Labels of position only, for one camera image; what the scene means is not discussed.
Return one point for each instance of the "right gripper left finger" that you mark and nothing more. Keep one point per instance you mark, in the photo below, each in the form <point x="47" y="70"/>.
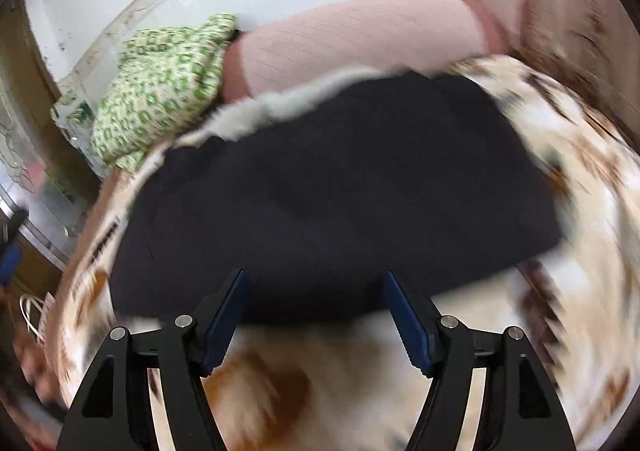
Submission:
<point x="112" y="407"/>

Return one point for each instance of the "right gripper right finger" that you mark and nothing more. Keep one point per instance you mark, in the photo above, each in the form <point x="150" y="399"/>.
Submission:
<point x="520" y="408"/>

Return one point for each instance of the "black coat with fur collar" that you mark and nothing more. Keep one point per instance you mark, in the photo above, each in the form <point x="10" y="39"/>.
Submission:
<point x="422" y="176"/>

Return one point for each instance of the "leaf pattern beige blanket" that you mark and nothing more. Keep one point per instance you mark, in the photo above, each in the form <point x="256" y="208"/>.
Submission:
<point x="354" y="388"/>

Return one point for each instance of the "glass panel door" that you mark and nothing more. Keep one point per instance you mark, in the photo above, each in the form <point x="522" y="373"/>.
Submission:
<point x="41" y="171"/>

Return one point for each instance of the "green printed plastic bag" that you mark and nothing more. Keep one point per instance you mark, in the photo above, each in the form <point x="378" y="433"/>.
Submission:
<point x="74" y="116"/>

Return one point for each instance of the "green patterned folded quilt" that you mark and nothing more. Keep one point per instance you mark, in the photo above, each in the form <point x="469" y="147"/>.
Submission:
<point x="166" y="78"/>

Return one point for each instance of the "striped floral sofa backrest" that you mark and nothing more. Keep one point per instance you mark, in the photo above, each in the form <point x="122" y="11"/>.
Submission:
<point x="591" y="46"/>

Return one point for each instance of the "pink quilted bolster cushion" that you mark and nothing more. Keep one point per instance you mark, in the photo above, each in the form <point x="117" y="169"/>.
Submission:
<point x="423" y="35"/>

